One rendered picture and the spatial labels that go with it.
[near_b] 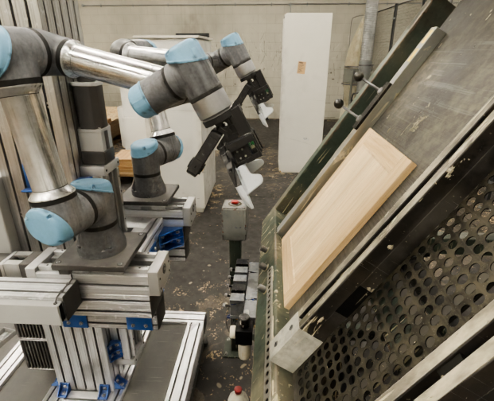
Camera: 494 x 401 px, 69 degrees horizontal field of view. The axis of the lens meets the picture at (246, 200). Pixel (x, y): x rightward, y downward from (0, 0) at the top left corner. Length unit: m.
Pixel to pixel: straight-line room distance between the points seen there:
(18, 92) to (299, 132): 4.39
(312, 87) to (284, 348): 4.36
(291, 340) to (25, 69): 0.88
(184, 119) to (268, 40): 5.99
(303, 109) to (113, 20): 6.24
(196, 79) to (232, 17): 8.72
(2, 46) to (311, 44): 4.33
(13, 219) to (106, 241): 0.45
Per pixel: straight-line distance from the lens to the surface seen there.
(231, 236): 1.79
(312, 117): 5.10
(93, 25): 10.31
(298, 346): 0.94
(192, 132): 3.67
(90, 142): 1.38
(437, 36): 1.49
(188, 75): 0.75
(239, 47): 1.42
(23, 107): 1.02
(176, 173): 3.82
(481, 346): 0.54
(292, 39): 5.00
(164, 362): 1.99
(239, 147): 0.76
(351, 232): 1.05
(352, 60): 7.18
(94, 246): 1.19
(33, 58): 1.04
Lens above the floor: 1.63
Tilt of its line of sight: 23 degrees down
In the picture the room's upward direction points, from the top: straight up
